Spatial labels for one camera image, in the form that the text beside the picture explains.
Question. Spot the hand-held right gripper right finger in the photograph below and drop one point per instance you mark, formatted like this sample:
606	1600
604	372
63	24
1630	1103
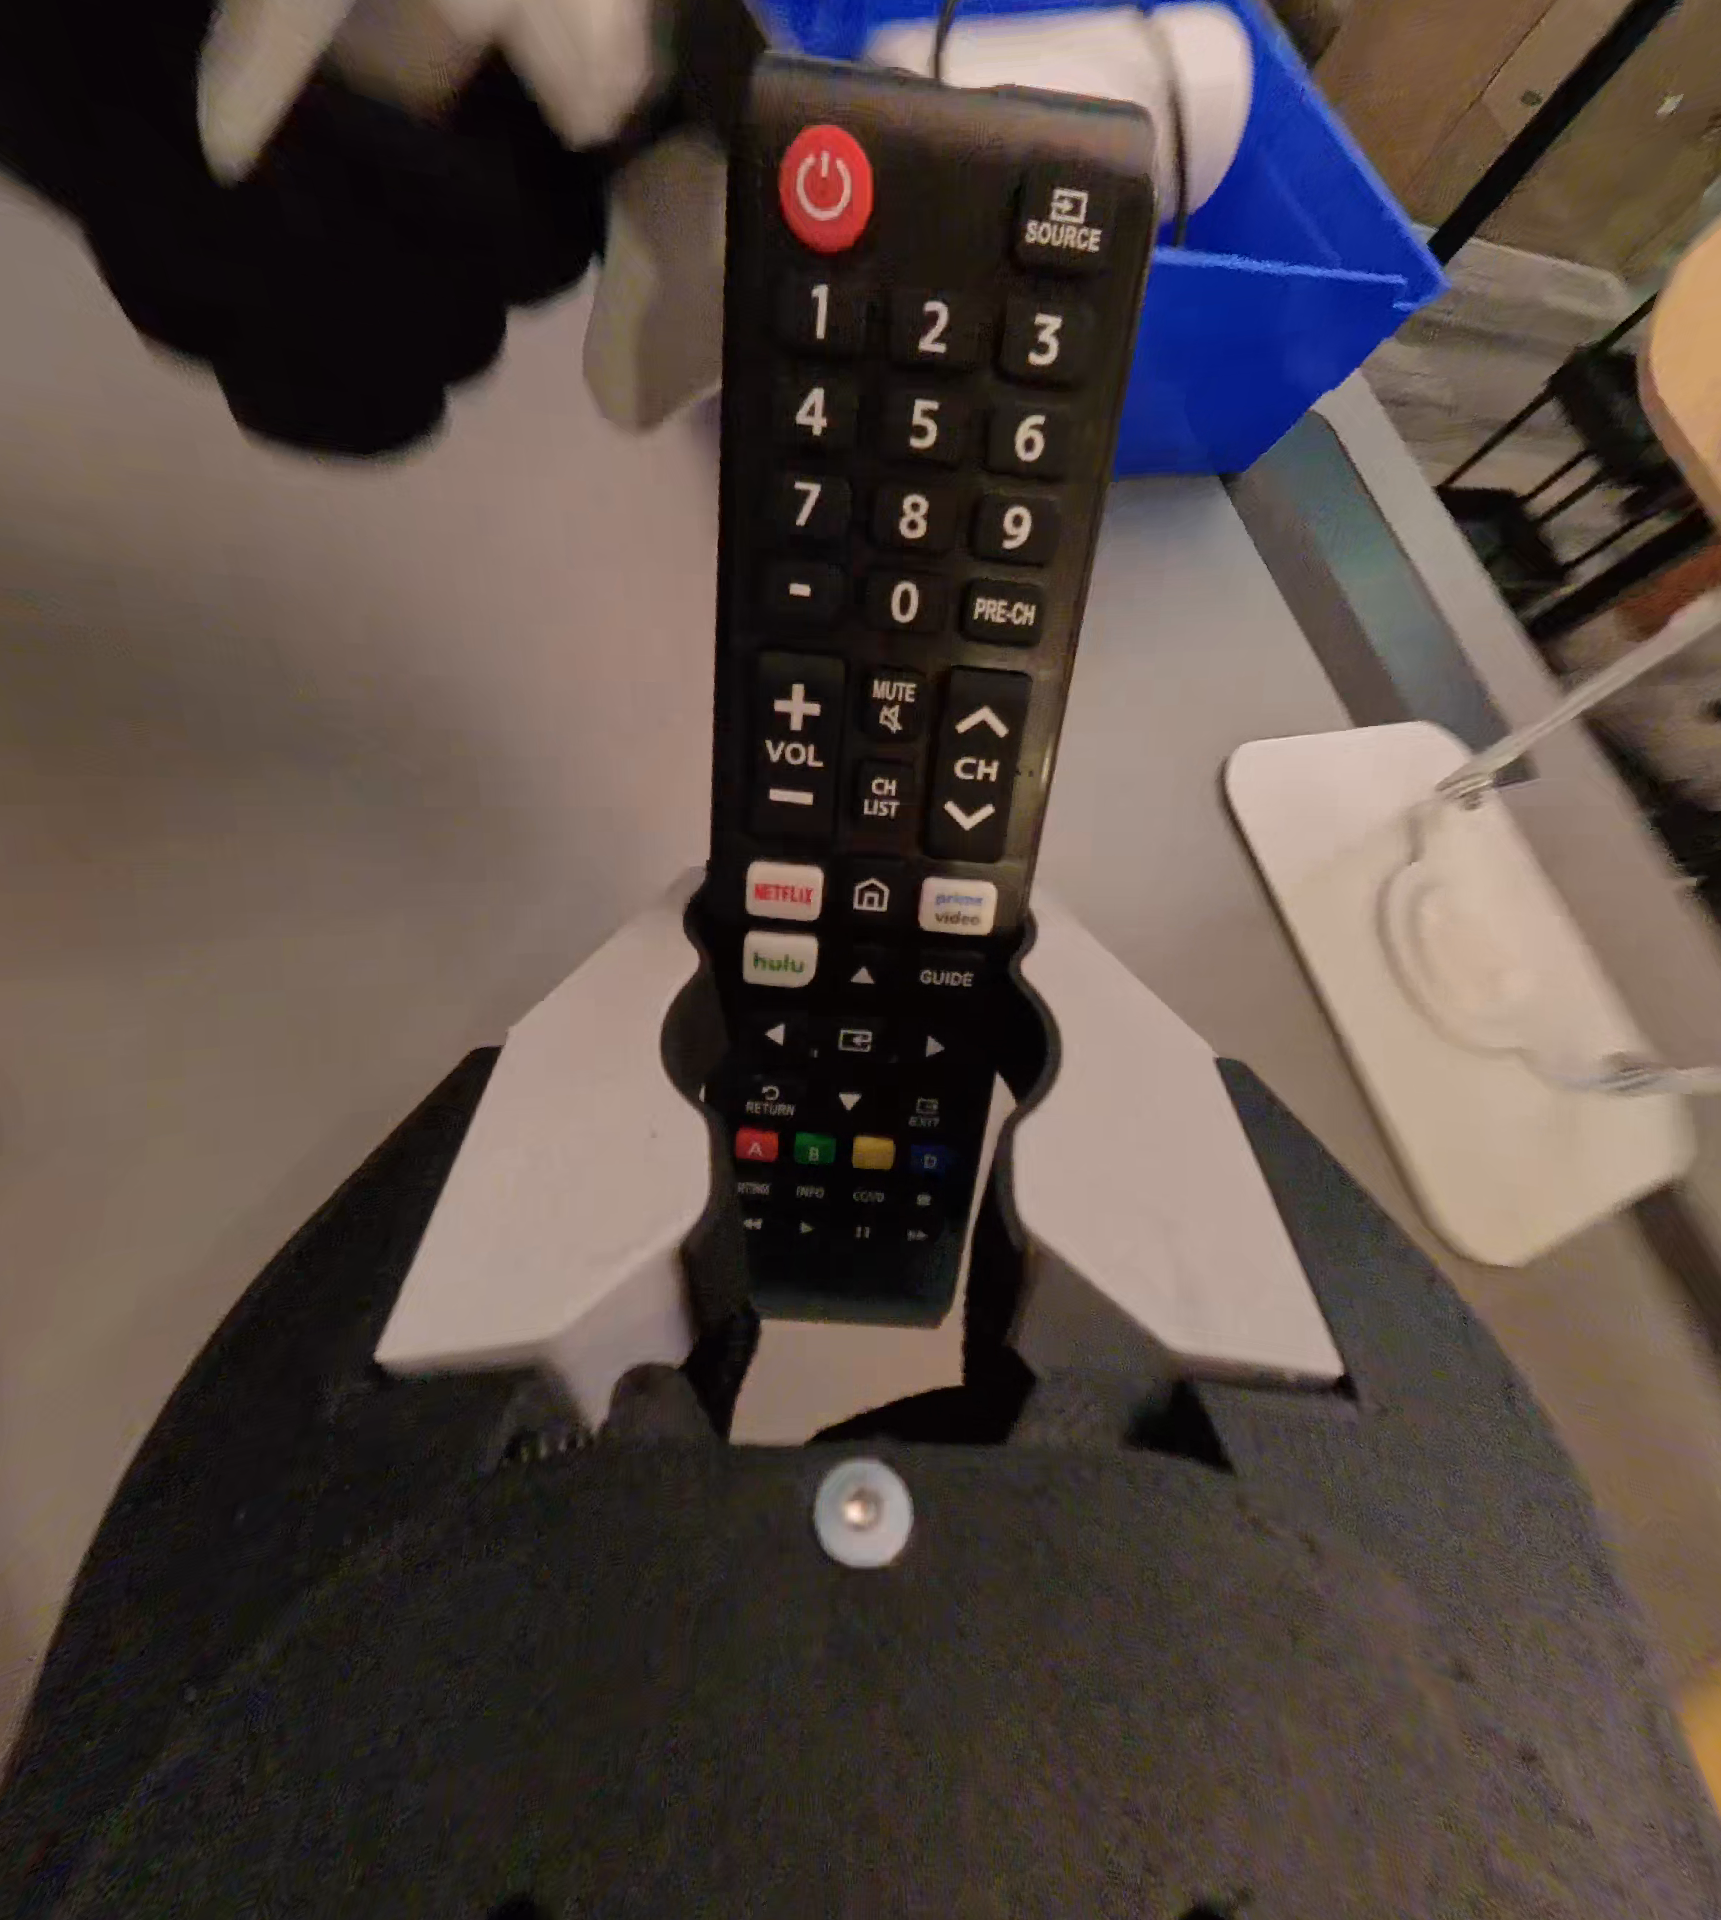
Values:
1175	1215

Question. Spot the person's left hand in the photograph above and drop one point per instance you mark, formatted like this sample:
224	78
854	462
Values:
321	300

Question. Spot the cardboard box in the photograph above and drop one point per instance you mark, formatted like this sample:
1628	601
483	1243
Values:
1549	105

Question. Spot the black round-base floor stand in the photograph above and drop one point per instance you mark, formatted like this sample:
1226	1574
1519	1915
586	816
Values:
1549	129

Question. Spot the black remote control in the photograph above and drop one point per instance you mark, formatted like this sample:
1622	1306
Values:
921	525

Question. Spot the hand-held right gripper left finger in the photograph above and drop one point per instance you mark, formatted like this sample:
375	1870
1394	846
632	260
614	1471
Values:
544	1201

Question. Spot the blue plastic bin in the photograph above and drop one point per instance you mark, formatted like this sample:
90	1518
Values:
1280	331

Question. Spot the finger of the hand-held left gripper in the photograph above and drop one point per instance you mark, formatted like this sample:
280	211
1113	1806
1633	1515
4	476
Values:
657	300

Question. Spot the white roll in bin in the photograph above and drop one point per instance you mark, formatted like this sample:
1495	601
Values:
1205	91

